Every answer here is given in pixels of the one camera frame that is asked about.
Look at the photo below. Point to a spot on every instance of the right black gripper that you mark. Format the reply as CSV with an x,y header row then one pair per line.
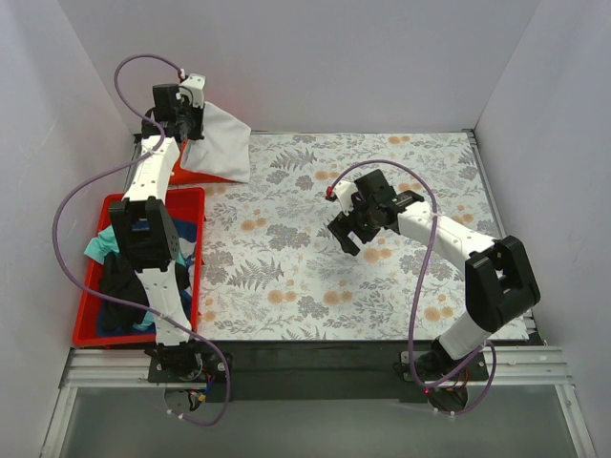
x,y
356,219

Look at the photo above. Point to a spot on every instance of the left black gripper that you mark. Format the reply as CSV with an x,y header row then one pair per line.
x,y
192,122

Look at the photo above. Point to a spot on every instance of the white t shirt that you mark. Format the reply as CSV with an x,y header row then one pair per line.
x,y
224,151

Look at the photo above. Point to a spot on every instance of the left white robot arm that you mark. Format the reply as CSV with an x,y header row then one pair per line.
x,y
145,233

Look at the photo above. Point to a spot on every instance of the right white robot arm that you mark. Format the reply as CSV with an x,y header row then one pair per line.
x,y
499,281

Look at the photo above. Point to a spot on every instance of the folded orange t shirt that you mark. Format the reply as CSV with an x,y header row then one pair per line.
x,y
181,176

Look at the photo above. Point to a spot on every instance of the floral table mat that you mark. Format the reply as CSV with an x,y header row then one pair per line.
x,y
271,269

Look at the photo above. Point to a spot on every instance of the red plastic bin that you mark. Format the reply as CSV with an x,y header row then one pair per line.
x,y
186,208

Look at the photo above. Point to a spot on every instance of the dark blue garment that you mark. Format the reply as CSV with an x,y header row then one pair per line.
x,y
118,280

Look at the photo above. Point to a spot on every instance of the teal garment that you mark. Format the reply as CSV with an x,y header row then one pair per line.
x,y
102,245

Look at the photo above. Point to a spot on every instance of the black garment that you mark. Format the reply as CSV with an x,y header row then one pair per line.
x,y
119,280

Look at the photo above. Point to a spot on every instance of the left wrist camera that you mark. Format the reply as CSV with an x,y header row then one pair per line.
x,y
193,85

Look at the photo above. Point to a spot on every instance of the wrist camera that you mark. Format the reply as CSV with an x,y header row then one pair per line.
x,y
193,85
342,193

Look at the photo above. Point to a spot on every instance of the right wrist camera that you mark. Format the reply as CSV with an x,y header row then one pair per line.
x,y
342,193

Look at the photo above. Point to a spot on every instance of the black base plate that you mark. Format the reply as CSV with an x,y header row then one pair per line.
x,y
296,370

